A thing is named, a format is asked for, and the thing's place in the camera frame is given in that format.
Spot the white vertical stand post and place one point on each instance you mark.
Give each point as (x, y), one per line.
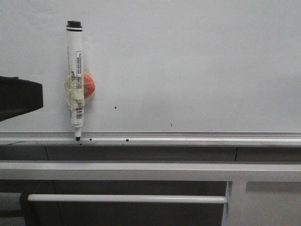
(233, 211)

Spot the white whiteboard panel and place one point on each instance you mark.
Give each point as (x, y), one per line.
(160, 65)

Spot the red round magnet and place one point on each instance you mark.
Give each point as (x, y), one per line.
(89, 86)

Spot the white stand crossbar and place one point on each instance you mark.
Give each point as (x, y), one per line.
(57, 170)

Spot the white horizontal stand rod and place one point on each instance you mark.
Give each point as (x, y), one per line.
(127, 198)

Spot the white whiteboard marker pen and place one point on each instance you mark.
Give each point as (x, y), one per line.
(74, 81)

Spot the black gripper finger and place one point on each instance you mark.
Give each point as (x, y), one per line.
(19, 96)

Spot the aluminium whiteboard tray rail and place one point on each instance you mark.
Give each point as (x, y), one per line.
(257, 139)

